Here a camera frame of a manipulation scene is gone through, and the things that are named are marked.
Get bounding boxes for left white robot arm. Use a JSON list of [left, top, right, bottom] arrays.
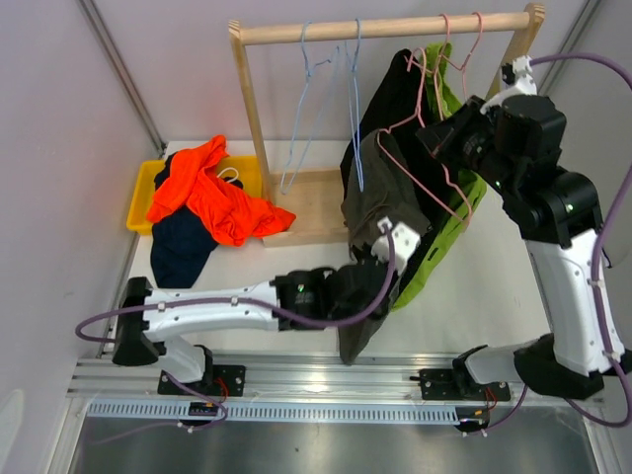
[[113, 261, 397, 395]]

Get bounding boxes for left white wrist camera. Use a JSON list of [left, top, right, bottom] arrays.
[[371, 217, 421, 276]]

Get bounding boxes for lime green shorts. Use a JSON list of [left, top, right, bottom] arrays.
[[389, 41, 489, 313]]

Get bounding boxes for wooden clothes rack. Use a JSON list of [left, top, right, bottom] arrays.
[[226, 2, 547, 249]]

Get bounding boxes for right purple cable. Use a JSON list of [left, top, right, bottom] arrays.
[[527, 52, 632, 429]]

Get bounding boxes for light blue hanger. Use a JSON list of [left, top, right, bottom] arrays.
[[344, 18, 364, 193], [279, 21, 340, 196]]

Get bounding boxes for purple cable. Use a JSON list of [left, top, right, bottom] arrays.
[[74, 226, 399, 345], [527, 52, 632, 429]]

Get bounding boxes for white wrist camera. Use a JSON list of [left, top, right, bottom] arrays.
[[371, 217, 421, 276], [480, 55, 537, 115]]

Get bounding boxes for navy blue shorts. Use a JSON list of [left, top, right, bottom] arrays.
[[150, 155, 246, 290]]

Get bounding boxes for pink hanger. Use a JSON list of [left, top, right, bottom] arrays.
[[376, 47, 473, 226], [422, 13, 467, 121], [447, 12, 485, 99]]

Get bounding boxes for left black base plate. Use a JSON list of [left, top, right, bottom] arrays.
[[157, 364, 247, 397]]

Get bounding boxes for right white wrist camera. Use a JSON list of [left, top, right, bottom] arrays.
[[480, 55, 537, 115]]

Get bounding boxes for orange mesh shorts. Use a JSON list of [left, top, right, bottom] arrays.
[[146, 135, 296, 247]]

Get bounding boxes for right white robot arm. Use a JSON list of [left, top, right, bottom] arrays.
[[416, 95, 631, 400]]

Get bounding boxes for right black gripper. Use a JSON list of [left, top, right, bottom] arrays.
[[419, 95, 523, 198]]

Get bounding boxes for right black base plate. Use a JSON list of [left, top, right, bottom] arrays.
[[409, 368, 512, 402]]

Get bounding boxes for aluminium mounting rail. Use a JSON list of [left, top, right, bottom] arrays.
[[66, 352, 452, 405]]

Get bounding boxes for dark olive shorts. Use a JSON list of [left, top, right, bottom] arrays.
[[338, 130, 431, 365]]

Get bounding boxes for black shorts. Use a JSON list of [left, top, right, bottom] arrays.
[[339, 47, 475, 307]]

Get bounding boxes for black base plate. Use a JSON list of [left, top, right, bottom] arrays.
[[157, 364, 247, 397], [409, 368, 512, 402]]

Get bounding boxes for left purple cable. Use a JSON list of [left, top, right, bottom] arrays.
[[74, 226, 399, 345]]

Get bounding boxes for slotted grey cable duct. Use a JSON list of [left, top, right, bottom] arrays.
[[87, 399, 485, 426]]

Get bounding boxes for yellow plastic tray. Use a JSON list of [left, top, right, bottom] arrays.
[[126, 156, 262, 236]]

